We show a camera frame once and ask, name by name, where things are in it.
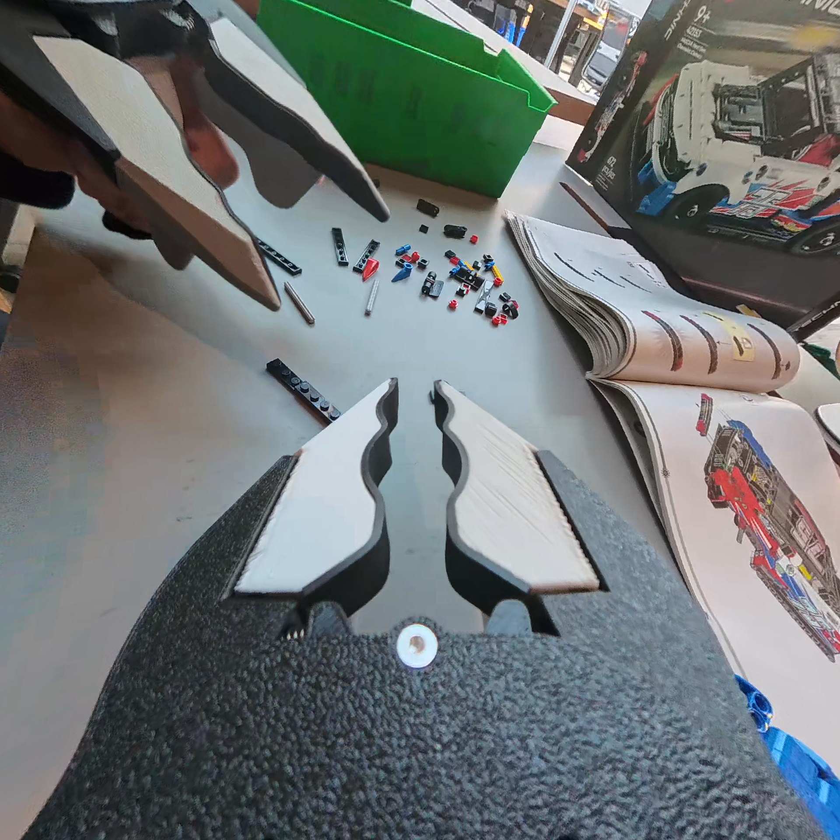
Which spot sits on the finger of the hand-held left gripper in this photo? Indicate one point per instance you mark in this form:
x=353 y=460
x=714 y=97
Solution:
x=289 y=118
x=131 y=118

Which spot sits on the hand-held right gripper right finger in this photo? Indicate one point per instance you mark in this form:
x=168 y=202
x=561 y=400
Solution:
x=518 y=518

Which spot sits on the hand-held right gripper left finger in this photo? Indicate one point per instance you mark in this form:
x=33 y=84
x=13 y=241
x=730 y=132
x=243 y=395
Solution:
x=315 y=525

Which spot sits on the person's left forearm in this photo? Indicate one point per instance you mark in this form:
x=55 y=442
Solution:
x=33 y=187

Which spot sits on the person's left hand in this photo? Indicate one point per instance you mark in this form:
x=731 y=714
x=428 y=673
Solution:
x=207 y=131

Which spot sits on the green plastic bin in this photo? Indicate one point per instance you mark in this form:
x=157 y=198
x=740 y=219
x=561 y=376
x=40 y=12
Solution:
x=407 y=85

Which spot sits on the long black brick beam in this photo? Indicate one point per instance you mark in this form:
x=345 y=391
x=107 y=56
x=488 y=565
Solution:
x=282 y=259

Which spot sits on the short black brick liftarm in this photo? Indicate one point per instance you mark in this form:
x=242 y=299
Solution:
x=428 y=207

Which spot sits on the red wedge brick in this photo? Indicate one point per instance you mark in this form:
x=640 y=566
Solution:
x=371 y=269

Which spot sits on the grey axle rod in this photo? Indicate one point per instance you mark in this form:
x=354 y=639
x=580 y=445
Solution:
x=372 y=297

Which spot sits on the black pin connector brick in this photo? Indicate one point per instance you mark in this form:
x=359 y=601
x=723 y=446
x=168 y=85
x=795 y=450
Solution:
x=455 y=231

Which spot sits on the pile of small brick pieces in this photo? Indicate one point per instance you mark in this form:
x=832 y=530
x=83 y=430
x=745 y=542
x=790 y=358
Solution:
x=479 y=282

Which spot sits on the open instruction booklet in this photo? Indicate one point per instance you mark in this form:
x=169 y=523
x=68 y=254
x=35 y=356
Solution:
x=689 y=315

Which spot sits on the toy brick car model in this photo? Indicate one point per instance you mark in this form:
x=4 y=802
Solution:
x=800 y=754

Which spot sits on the toy car set box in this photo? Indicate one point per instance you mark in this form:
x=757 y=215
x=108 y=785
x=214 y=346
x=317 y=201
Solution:
x=722 y=131

